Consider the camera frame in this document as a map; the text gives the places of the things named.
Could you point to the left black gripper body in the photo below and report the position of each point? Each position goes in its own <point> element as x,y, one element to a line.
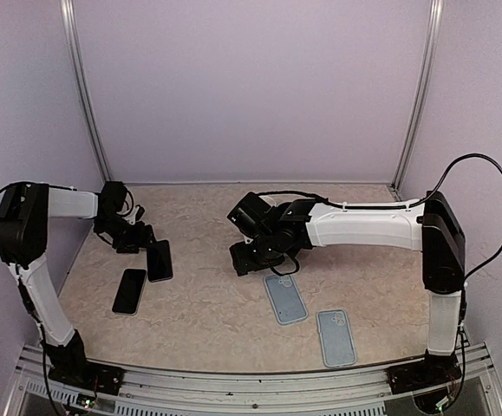
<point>125,236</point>

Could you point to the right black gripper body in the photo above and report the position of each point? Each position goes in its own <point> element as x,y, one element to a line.
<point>262,256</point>

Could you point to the purple edged black phone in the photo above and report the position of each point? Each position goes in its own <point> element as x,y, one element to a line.
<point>159,262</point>

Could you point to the light blue phone case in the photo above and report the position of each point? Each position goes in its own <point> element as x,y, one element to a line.
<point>337,344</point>
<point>285,298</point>

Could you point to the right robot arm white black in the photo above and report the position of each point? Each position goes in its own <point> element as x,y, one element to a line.
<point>274,233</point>

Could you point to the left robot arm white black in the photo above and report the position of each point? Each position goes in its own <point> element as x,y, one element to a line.
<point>25,211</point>

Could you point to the black phone near left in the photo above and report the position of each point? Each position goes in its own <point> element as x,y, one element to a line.
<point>128,295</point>

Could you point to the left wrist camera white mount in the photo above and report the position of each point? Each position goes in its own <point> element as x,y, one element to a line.
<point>134,215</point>

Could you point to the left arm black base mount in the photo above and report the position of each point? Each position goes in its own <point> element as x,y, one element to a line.
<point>96,377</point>

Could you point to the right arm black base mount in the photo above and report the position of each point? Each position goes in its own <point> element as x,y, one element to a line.
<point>431,370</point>

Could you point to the left aluminium frame post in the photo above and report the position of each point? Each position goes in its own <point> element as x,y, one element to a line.
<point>67,8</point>

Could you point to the aluminium frame post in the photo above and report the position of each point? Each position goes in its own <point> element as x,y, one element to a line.
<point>67,8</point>
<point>420,95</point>

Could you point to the right aluminium frame post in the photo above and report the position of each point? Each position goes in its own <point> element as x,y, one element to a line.
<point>420,95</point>

